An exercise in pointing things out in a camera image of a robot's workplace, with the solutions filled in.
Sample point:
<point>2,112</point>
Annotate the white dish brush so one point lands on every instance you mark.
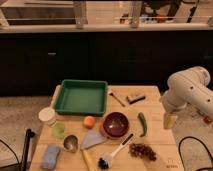
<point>106,160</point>

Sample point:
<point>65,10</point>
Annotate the brown grape bunch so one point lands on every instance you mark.
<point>141,150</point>

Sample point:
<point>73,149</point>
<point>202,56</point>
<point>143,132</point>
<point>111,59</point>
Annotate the metal cup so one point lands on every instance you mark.
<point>71,143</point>

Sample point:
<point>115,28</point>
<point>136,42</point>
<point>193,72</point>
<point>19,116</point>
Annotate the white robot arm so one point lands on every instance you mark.
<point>187,87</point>

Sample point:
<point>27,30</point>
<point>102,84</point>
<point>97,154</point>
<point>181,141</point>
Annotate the grey cloth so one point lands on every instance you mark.
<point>91,139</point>

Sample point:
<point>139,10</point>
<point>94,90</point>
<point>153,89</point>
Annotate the orange fruit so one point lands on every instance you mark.
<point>89,122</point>

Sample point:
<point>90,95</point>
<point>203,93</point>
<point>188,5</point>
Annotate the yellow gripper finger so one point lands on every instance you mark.
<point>169,120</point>

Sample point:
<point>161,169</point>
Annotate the green pepper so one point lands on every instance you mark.
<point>142,120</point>

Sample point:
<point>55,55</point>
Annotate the green plastic tray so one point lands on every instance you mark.
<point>81,97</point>

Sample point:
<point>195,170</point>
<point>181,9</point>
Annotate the yellow banana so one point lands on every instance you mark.
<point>89,161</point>

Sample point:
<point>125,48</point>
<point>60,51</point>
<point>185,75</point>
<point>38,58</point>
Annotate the dark red bowl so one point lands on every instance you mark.
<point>115,125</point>

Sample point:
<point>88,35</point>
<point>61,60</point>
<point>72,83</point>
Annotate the blue sponge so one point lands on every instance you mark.
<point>49,159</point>

